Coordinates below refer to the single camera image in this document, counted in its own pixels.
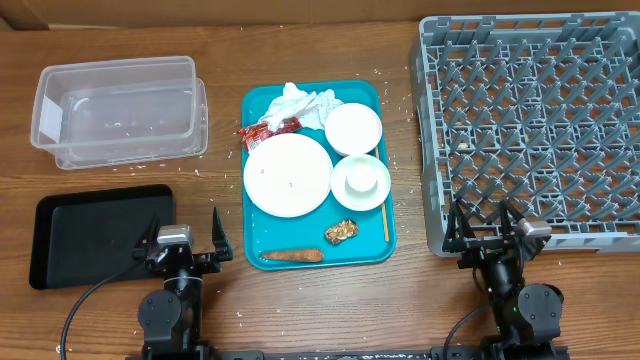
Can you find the grey dishwasher rack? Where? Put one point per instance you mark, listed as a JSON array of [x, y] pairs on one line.
[[541, 110]]

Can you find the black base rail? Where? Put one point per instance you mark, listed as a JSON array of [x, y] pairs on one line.
[[340, 355]]

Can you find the white tissue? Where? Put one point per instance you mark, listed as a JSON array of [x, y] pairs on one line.
[[316, 108], [292, 102]]

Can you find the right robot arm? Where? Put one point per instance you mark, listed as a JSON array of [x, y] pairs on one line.
[[527, 316]]

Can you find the red snack wrapper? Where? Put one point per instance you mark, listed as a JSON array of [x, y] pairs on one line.
[[254, 135]]

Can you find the golden brown food scrap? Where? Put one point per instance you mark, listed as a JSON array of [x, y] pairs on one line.
[[342, 231]]

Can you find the black plastic tray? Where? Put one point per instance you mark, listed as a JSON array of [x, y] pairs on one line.
[[82, 238]]

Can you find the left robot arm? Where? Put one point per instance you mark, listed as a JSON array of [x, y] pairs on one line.
[[172, 317]]

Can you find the large white plate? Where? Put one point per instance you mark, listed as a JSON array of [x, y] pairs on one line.
[[288, 175]]

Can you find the white bowl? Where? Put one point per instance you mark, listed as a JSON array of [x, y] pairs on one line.
[[353, 129]]

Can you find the teal serving tray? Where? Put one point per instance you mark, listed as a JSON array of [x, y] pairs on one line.
[[267, 233]]

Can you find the small white cup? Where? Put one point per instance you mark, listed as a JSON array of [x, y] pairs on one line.
[[361, 178]]

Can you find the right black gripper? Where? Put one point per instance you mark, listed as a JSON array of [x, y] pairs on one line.
[[488, 248]]

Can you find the wooden chopstick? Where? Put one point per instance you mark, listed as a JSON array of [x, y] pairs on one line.
[[383, 208]]

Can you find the brown carrot stick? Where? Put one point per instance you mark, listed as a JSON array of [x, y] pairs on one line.
[[310, 255]]

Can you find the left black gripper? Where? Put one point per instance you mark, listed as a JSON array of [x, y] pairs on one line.
[[209, 263]]

